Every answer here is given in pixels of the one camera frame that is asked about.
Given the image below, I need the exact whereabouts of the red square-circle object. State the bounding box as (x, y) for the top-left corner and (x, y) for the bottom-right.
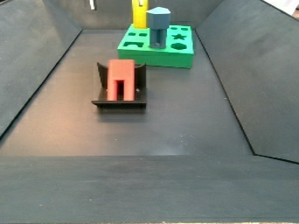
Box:
(107, 59), (135, 101)

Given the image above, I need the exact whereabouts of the yellow rectangular block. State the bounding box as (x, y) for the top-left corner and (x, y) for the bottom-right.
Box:
(132, 0), (148, 29)

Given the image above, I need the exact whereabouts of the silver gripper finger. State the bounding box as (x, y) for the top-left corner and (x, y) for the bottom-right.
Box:
(137, 0), (144, 6)
(88, 0), (96, 11)

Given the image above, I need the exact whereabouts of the black curved fixture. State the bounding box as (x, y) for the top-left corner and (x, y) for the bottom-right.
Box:
(92, 63), (147, 109)

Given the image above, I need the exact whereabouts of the green shape sorter base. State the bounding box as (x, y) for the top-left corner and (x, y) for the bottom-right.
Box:
(117, 25), (193, 68)

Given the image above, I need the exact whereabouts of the blue pentagon peg block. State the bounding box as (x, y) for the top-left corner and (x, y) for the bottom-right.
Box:
(145, 7), (171, 49)

